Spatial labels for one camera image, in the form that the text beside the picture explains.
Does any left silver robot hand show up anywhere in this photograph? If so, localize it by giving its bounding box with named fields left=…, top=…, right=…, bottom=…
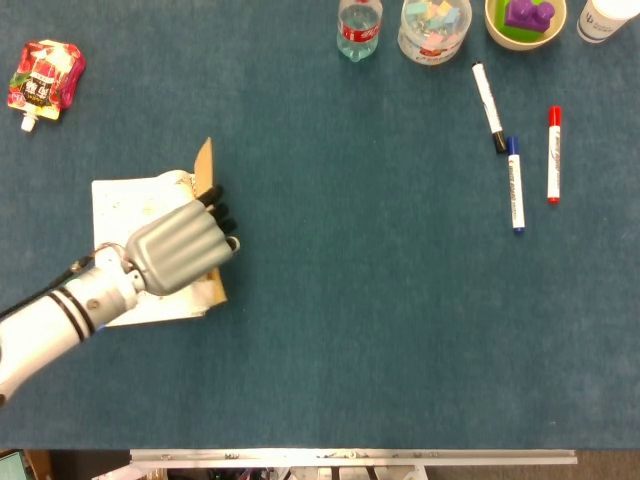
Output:
left=123, top=184, right=242, bottom=296

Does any brown spiral notebook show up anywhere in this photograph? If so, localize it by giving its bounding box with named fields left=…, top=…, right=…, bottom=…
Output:
left=91, top=136, right=228, bottom=328

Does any blue felt table mat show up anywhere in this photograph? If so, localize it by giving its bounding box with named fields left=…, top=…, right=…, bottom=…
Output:
left=0, top=0, right=640, bottom=450

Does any red jelly drink pouch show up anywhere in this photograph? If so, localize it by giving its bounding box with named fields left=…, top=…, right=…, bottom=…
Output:
left=6, top=39, right=87, bottom=133

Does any clear red-label soda bottle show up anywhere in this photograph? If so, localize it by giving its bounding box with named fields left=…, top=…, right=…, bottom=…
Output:
left=336, top=0, right=384, bottom=63

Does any clear jar of binder clips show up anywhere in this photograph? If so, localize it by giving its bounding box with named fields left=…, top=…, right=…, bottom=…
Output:
left=397, top=0, right=473, bottom=66

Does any blue whiteboard marker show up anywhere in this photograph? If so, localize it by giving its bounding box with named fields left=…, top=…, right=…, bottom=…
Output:
left=505, top=135, right=527, bottom=235

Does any black whiteboard marker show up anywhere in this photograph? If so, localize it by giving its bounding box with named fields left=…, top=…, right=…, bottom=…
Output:
left=471, top=61, right=508, bottom=155

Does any red whiteboard marker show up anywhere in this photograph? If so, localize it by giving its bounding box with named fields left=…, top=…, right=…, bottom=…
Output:
left=545, top=105, right=563, bottom=204

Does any green toy building block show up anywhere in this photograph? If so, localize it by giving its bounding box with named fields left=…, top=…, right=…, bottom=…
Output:
left=495, top=0, right=545, bottom=43

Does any beige bowl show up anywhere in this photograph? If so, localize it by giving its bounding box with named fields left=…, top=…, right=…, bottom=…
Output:
left=483, top=0, right=568, bottom=52

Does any purple toy building block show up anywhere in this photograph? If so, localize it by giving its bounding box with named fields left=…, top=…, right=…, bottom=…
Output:
left=503, top=0, right=557, bottom=35

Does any white paper cup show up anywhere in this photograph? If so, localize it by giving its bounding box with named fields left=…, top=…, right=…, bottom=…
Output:
left=576, top=0, right=640, bottom=44

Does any aluminium frame rail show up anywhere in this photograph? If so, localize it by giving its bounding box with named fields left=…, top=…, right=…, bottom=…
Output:
left=128, top=448, right=579, bottom=467

